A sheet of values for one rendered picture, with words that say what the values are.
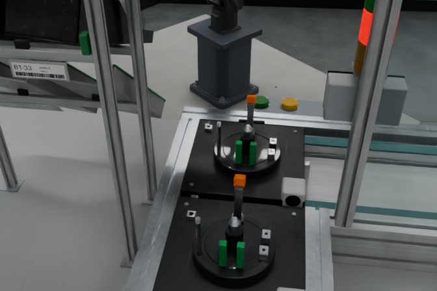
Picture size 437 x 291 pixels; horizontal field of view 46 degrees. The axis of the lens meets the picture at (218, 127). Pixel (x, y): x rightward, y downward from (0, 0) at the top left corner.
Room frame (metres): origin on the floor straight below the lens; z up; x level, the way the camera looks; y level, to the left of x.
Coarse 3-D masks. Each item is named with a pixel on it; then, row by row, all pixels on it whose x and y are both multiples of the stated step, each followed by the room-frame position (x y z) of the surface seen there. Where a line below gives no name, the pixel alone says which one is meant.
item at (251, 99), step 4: (248, 96) 0.90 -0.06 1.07; (252, 96) 0.90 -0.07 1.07; (248, 100) 0.90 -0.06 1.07; (252, 100) 0.90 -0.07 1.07; (248, 104) 0.88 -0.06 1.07; (252, 104) 0.89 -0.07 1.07; (248, 108) 0.90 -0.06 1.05; (252, 108) 0.89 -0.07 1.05; (248, 112) 0.89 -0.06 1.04; (252, 112) 0.89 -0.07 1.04; (248, 116) 0.89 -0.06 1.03; (252, 116) 0.89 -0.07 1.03; (248, 120) 0.89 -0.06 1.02; (252, 120) 0.89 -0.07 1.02; (248, 124) 0.88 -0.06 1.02; (252, 124) 0.88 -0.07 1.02
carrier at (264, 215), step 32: (192, 224) 0.64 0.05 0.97; (224, 224) 0.62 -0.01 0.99; (256, 224) 0.62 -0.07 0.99; (288, 224) 0.64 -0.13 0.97; (192, 256) 0.57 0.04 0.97; (224, 256) 0.53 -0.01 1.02; (256, 256) 0.55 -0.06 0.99; (288, 256) 0.57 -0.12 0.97; (160, 288) 0.50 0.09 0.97; (192, 288) 0.50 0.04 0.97; (224, 288) 0.50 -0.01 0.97; (256, 288) 0.50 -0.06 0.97; (288, 288) 0.49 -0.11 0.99
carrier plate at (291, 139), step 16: (224, 128) 0.93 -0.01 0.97; (240, 128) 0.93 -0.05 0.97; (256, 128) 0.93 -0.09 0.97; (272, 128) 0.93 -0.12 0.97; (288, 128) 0.93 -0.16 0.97; (192, 144) 0.87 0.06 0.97; (208, 144) 0.87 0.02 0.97; (288, 144) 0.87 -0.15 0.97; (192, 160) 0.82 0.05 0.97; (208, 160) 0.82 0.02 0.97; (288, 160) 0.82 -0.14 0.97; (192, 176) 0.77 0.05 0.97; (208, 176) 0.77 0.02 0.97; (224, 176) 0.77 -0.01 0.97; (272, 176) 0.77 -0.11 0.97; (288, 176) 0.77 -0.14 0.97; (192, 192) 0.72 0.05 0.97; (208, 192) 0.72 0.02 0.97; (224, 192) 0.72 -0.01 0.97; (256, 192) 0.72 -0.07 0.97; (272, 192) 0.72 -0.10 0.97
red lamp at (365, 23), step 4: (364, 8) 0.69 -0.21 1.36; (364, 12) 0.69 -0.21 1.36; (368, 12) 0.68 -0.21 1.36; (364, 16) 0.68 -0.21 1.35; (368, 16) 0.68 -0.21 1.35; (364, 20) 0.68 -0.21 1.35; (368, 20) 0.68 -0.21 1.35; (364, 24) 0.68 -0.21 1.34; (368, 24) 0.67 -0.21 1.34; (360, 28) 0.69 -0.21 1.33; (364, 28) 0.68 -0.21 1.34; (368, 28) 0.67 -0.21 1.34; (360, 32) 0.69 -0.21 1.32; (364, 32) 0.68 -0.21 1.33; (368, 32) 0.67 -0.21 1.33; (360, 36) 0.69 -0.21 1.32; (364, 36) 0.68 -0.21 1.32; (360, 40) 0.68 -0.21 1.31; (364, 40) 0.68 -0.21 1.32; (364, 44) 0.67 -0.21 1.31
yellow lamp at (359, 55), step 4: (360, 44) 0.68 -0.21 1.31; (356, 48) 0.69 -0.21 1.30; (360, 48) 0.68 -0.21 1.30; (364, 48) 0.67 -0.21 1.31; (356, 52) 0.69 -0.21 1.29; (360, 52) 0.68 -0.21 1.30; (364, 52) 0.67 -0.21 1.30; (356, 56) 0.69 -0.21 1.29; (360, 56) 0.68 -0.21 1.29; (364, 56) 0.67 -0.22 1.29; (356, 60) 0.68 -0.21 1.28; (360, 60) 0.68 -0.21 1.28; (356, 64) 0.68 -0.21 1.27; (360, 64) 0.67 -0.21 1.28; (356, 68) 0.68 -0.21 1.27; (360, 68) 0.67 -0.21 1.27; (356, 72) 0.68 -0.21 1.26; (360, 72) 0.67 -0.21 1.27
